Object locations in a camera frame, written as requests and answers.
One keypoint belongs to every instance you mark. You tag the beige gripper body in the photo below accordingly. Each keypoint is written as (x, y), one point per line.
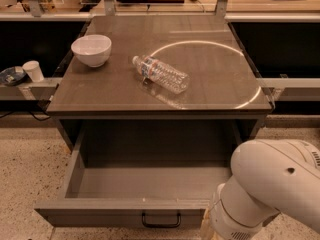
(224, 220)

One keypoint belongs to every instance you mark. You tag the white ceramic bowl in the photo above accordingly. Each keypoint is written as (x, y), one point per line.
(92, 50)

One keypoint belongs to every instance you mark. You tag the dark round plate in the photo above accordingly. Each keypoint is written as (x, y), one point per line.
(12, 76)

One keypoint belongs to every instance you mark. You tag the clear plastic water bottle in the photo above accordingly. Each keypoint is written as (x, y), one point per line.
(161, 73)

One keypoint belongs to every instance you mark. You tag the black top drawer handle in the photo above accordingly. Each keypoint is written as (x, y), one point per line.
(158, 221)

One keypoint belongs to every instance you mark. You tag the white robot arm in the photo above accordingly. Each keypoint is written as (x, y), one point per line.
(269, 177)

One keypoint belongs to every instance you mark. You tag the dark grey drawer cabinet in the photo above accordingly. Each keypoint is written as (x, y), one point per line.
(176, 67)

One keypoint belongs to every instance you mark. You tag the grey top drawer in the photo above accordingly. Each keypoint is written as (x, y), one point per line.
(122, 168)

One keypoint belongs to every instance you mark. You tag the white paper cup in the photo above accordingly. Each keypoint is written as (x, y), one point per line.
(33, 70)

